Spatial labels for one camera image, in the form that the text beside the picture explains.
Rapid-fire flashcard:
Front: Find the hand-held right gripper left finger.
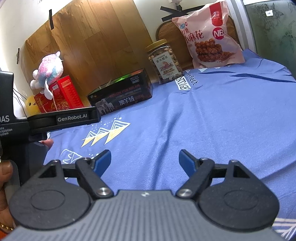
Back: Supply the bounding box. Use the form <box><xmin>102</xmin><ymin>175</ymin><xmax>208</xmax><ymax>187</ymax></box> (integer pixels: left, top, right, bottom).
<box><xmin>35</xmin><ymin>149</ymin><xmax>114</xmax><ymax>199</ymax></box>

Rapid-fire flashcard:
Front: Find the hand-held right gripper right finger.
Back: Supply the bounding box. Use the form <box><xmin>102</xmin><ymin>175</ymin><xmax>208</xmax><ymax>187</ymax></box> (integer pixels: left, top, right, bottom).
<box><xmin>175</xmin><ymin>149</ymin><xmax>256</xmax><ymax>199</ymax></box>

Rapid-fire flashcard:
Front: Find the black printed box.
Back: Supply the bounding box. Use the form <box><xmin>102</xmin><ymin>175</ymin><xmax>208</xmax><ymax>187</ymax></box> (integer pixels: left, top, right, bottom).
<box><xmin>87</xmin><ymin>68</ymin><xmax>153</xmax><ymax>116</ymax></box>

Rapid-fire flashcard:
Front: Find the person's left hand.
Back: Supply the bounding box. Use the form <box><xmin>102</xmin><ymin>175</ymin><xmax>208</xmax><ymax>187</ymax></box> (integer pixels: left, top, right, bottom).
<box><xmin>0</xmin><ymin>138</ymin><xmax>54</xmax><ymax>223</ymax></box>

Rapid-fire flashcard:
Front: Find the yellow plush duck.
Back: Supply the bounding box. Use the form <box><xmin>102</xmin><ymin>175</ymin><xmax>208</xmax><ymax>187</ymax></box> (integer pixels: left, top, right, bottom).
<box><xmin>25</xmin><ymin>95</ymin><xmax>41</xmax><ymax>116</ymax></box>

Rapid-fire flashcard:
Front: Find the red gift box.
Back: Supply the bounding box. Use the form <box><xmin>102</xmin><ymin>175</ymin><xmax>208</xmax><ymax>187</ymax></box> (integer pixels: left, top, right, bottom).
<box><xmin>34</xmin><ymin>75</ymin><xmax>84</xmax><ymax>114</ymax></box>

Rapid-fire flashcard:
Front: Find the blue printed bedsheet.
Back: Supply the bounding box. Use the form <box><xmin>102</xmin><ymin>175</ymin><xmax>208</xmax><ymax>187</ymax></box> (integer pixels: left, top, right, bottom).
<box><xmin>43</xmin><ymin>49</ymin><xmax>296</xmax><ymax>241</ymax></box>

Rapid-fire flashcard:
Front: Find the pastel plush toy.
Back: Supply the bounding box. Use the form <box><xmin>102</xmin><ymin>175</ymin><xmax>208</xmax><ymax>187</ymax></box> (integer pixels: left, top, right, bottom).
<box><xmin>30</xmin><ymin>51</ymin><xmax>64</xmax><ymax>100</ymax></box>

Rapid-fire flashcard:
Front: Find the wooden board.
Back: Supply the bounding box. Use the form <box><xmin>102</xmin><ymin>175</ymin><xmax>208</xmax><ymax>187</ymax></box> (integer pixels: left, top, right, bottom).
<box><xmin>20</xmin><ymin>0</ymin><xmax>160</xmax><ymax>109</ymax></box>

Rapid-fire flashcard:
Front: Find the clear nut jar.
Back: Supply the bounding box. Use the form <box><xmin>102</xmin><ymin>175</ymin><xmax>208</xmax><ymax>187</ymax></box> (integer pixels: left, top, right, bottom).
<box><xmin>145</xmin><ymin>39</ymin><xmax>184</xmax><ymax>84</ymax></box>

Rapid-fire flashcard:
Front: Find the pink snack bag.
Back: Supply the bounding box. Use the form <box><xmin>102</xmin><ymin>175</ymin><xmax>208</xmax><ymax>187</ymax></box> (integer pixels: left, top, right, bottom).
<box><xmin>171</xmin><ymin>0</ymin><xmax>245</xmax><ymax>69</ymax></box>

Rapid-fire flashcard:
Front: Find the woven chair back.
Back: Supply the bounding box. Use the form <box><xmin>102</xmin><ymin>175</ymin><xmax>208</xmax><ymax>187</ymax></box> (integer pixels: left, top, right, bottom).
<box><xmin>155</xmin><ymin>15</ymin><xmax>243</xmax><ymax>70</ymax></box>

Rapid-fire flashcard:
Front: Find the green frosted window pane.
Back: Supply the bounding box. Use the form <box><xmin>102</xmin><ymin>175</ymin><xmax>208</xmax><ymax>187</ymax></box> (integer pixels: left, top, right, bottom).
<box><xmin>244</xmin><ymin>0</ymin><xmax>296</xmax><ymax>77</ymax></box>

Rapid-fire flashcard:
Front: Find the white window frame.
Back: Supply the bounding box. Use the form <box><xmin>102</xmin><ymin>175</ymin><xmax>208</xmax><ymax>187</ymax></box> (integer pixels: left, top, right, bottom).
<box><xmin>229</xmin><ymin>0</ymin><xmax>258</xmax><ymax>55</ymax></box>

